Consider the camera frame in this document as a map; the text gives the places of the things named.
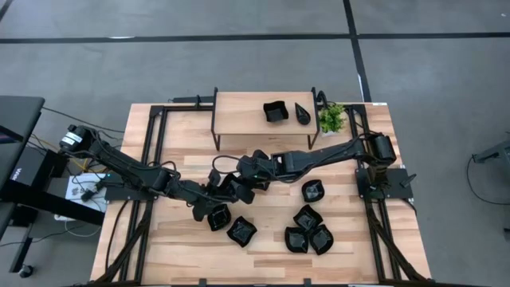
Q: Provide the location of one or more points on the black caster wheel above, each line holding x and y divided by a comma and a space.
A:
26, 271

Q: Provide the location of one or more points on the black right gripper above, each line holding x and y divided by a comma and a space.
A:
257, 169

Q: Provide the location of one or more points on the grey chair base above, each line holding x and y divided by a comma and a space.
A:
496, 153

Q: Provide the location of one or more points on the black computer box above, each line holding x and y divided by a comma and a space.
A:
28, 167

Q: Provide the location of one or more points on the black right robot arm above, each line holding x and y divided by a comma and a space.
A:
326, 153

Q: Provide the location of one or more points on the black wavy square mini plate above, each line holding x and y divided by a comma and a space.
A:
242, 232

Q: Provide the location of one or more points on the white paper sheet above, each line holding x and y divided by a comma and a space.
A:
73, 187

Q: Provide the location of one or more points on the group of black trays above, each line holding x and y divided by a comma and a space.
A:
156, 127

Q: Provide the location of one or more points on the black clamp bar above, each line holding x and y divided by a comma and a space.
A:
191, 99

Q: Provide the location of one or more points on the white power strip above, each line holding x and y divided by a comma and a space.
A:
63, 218

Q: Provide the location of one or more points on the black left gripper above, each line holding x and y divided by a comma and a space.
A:
189, 191

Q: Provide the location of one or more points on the green plant in white pot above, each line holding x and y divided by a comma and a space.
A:
331, 119

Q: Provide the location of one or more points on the black desk base frame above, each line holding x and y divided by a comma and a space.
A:
60, 207

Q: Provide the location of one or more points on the black teardrop mini plate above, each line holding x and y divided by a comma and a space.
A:
303, 115

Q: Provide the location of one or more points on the wooden shelf with black legs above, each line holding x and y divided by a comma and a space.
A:
243, 113

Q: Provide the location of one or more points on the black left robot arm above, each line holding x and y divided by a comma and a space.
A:
119, 169

